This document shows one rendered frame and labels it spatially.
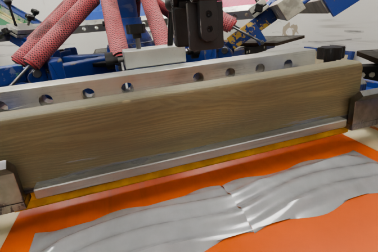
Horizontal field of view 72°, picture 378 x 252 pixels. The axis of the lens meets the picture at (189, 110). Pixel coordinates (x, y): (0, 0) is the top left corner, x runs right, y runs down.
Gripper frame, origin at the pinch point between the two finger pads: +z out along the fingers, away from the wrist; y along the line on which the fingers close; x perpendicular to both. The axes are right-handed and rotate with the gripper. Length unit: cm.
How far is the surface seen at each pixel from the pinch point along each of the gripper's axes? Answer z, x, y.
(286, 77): 6.1, 9.8, 1.1
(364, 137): 16.0, 22.5, 1.2
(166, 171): 15.0, -4.5, 0.1
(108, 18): -3, -7, -56
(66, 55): 9, -26, -100
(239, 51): 19, 68, -122
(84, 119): 7.0, -11.7, 1.2
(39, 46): 3, -27, -60
